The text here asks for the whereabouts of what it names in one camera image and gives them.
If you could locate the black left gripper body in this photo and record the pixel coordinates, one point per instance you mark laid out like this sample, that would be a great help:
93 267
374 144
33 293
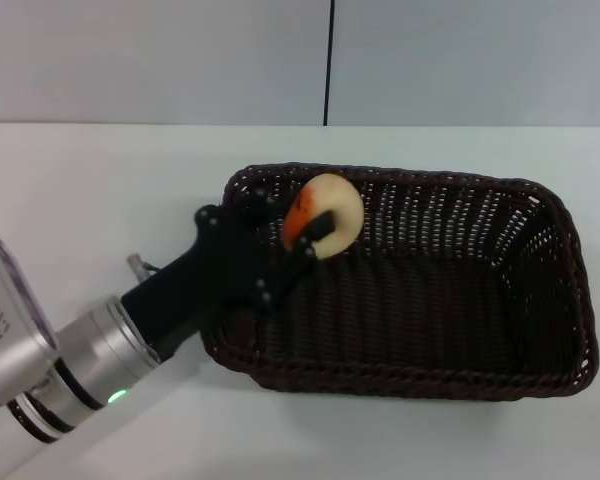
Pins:
220 265

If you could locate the cream bun with orange patch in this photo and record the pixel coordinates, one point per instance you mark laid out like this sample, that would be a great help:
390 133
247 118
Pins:
340 200

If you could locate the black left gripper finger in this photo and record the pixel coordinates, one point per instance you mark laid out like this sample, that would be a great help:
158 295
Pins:
319 225
262 206

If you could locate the black vertical wall strip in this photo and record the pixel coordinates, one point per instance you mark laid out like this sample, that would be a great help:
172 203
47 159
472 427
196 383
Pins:
328 60

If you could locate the black woven rectangular basket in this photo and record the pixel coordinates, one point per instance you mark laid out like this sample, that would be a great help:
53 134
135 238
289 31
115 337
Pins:
430 310

